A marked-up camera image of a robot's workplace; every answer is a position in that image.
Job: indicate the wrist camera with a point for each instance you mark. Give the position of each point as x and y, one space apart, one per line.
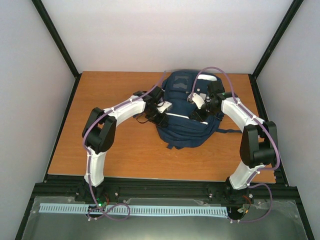
196 99
164 107

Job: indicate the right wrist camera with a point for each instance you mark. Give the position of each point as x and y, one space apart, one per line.
196 99

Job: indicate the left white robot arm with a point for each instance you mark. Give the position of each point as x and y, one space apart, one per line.
100 129

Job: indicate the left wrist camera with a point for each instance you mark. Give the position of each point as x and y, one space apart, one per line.
164 107

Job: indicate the clear acrylic front plate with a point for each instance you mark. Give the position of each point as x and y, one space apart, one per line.
277 220

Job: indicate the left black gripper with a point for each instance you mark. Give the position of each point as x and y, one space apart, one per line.
161 121

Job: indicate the navy blue backpack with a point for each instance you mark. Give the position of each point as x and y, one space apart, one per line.
182 131

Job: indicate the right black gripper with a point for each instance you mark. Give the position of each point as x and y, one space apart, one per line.
196 113

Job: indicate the light blue cable duct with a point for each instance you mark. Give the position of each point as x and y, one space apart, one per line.
136 210

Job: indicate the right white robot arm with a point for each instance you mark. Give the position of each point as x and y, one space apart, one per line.
259 142

